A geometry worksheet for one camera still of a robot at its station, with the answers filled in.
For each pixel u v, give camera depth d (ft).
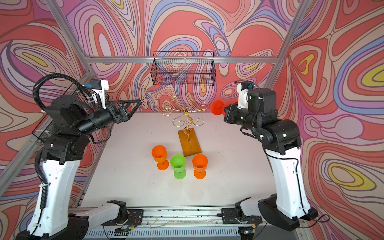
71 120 1.27
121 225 2.32
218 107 2.30
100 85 1.47
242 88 1.59
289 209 1.15
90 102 1.45
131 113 1.56
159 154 2.70
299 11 2.32
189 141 3.33
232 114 1.58
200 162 2.62
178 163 2.69
